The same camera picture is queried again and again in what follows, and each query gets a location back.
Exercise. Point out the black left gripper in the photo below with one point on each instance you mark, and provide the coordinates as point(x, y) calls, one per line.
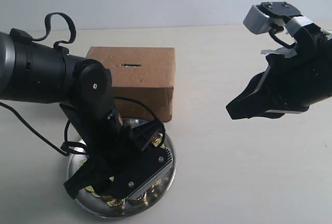
point(99, 171)

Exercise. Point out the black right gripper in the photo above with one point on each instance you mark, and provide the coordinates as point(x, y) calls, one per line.
point(301, 80)

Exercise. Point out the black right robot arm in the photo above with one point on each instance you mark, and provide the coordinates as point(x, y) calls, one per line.
point(294, 79)

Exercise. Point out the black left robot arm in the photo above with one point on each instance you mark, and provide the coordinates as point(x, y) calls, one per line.
point(35, 73)

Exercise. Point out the brown cardboard slotted box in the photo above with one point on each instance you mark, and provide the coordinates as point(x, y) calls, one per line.
point(145, 74)

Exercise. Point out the round steel plate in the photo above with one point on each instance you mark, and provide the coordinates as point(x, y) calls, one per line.
point(99, 139)

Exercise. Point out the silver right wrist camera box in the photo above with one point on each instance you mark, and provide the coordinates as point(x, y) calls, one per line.
point(261, 18)

